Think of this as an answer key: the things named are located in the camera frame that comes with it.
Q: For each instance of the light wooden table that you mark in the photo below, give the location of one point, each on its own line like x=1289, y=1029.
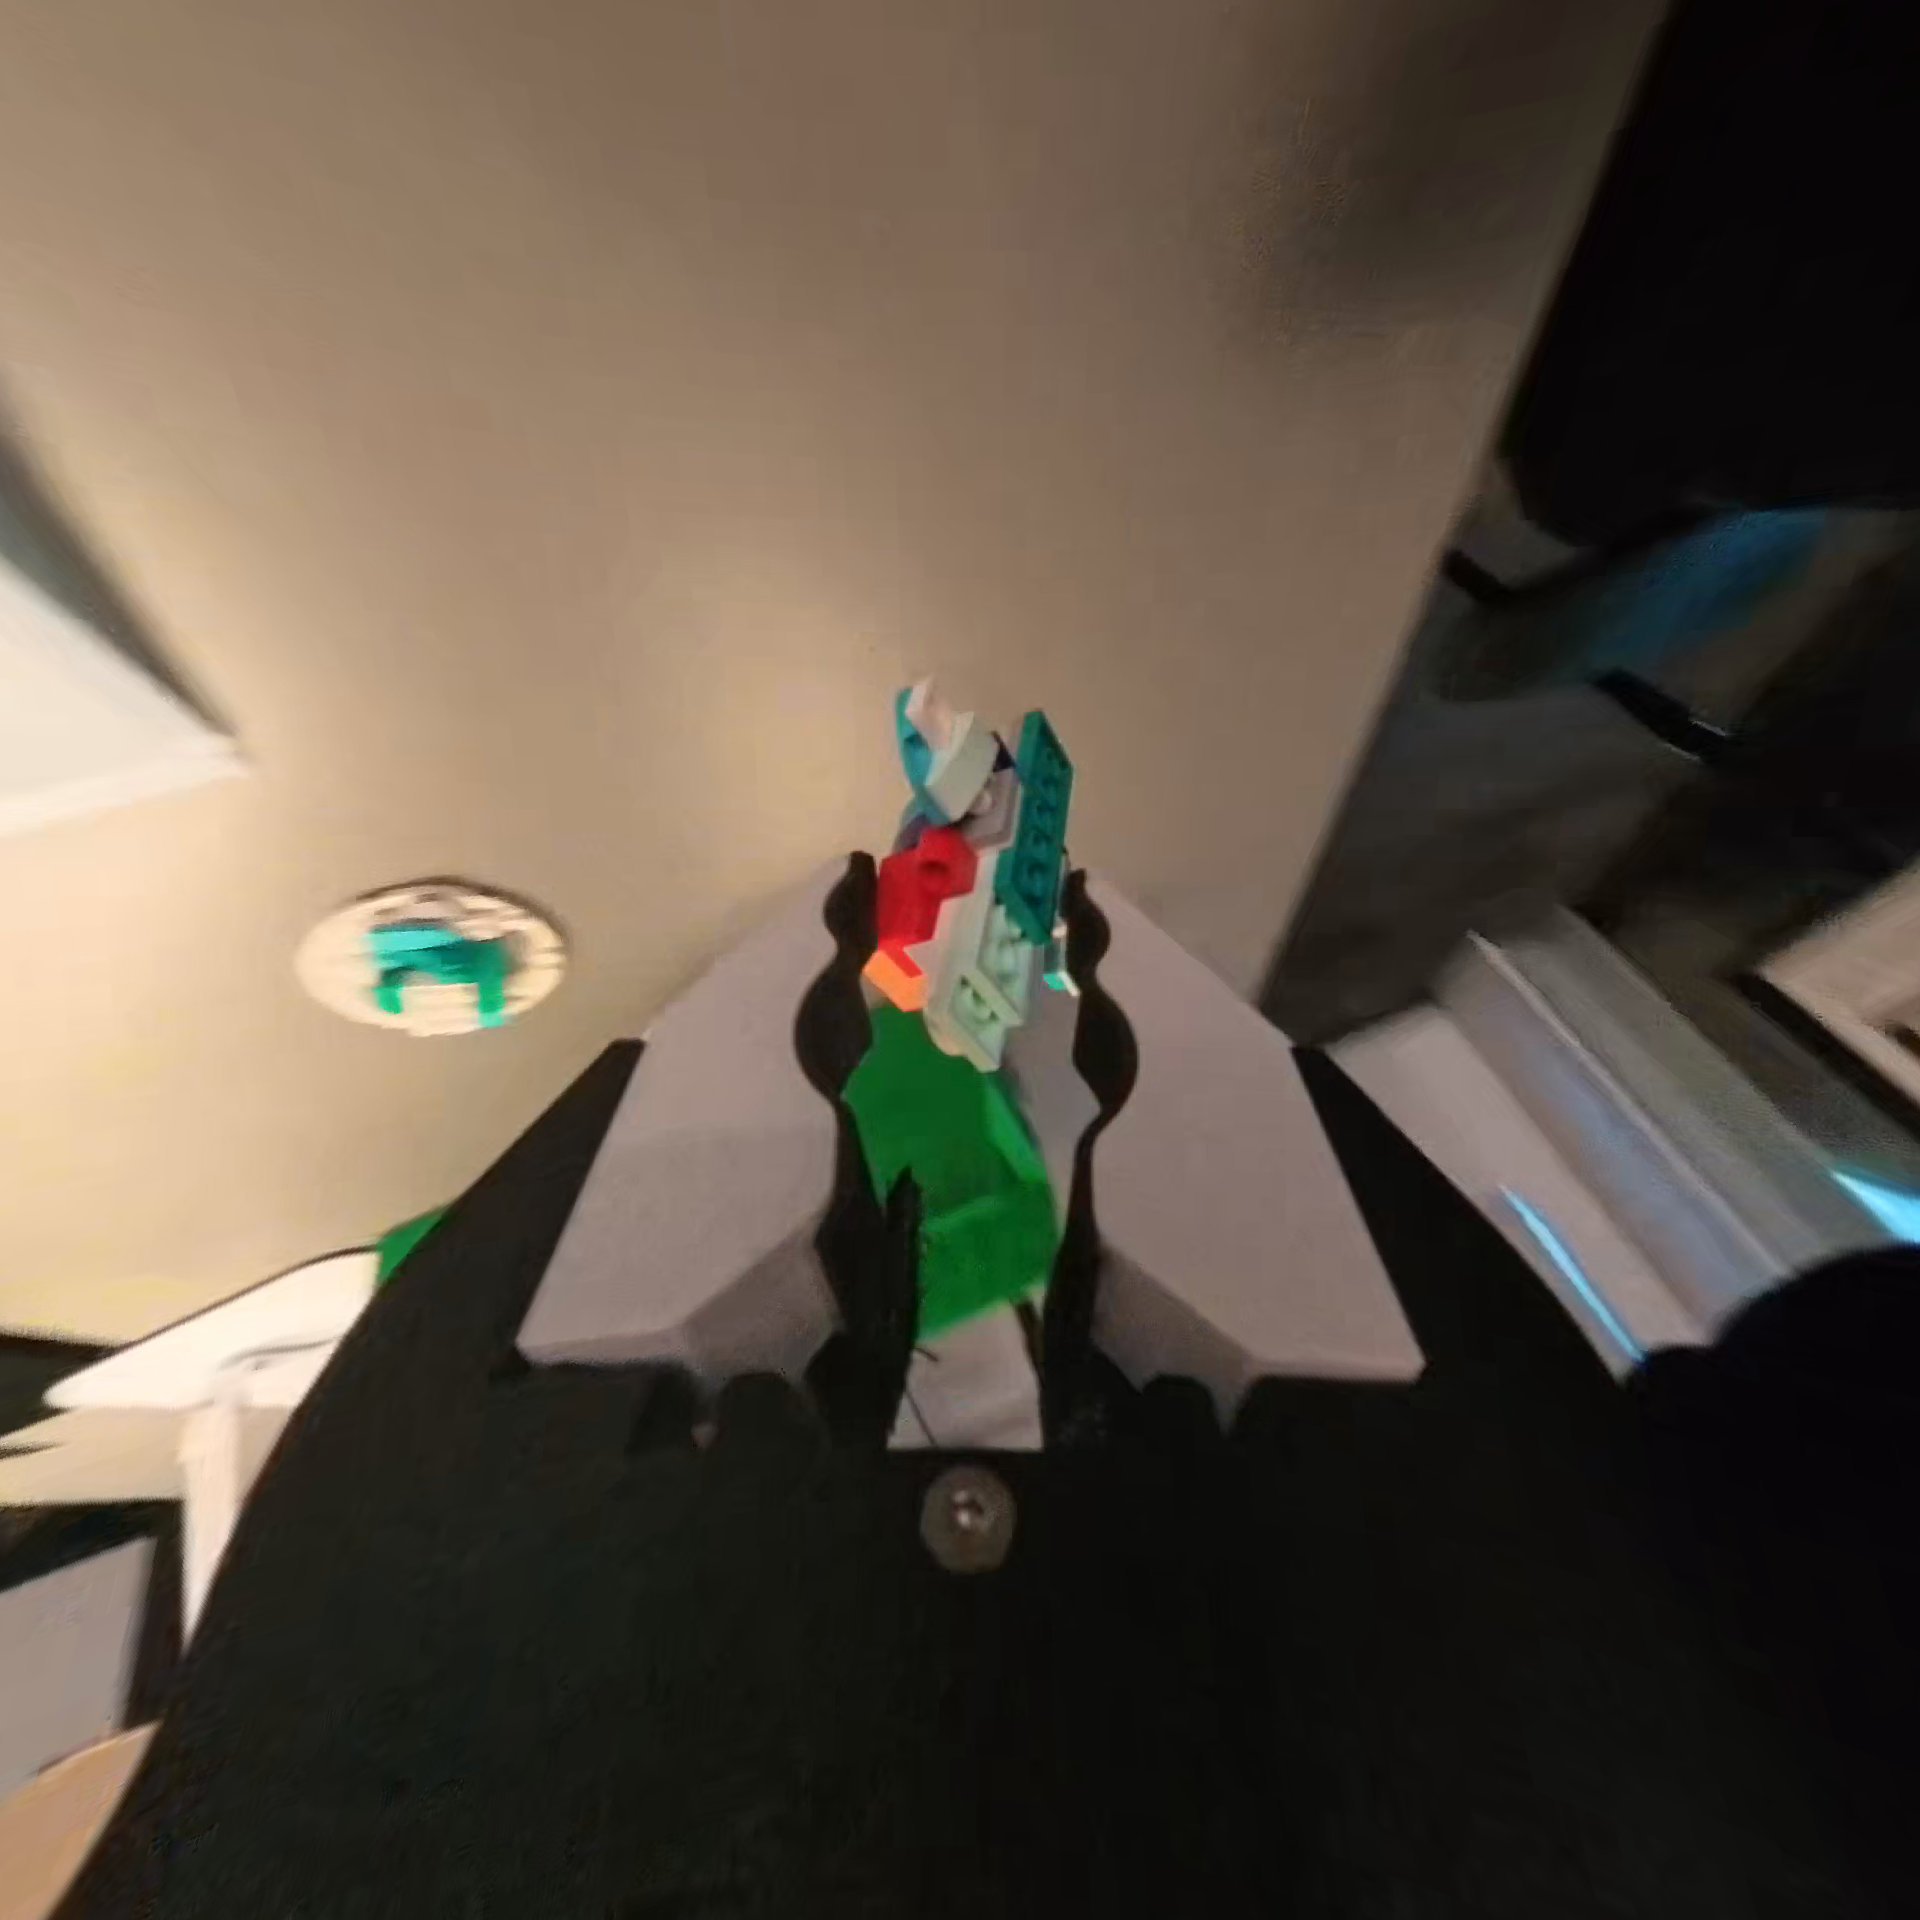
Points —
x=225, y=1336

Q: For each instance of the round white lego plate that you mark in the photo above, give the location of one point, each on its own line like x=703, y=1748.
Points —
x=429, y=960

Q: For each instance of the multicolour lego model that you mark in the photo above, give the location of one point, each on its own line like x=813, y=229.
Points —
x=975, y=931

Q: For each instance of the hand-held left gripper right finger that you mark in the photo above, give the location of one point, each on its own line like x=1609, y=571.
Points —
x=1230, y=1185

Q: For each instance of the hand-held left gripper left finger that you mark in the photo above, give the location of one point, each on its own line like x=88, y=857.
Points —
x=704, y=1172

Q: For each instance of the green plastic crate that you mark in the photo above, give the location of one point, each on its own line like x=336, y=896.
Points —
x=961, y=1172

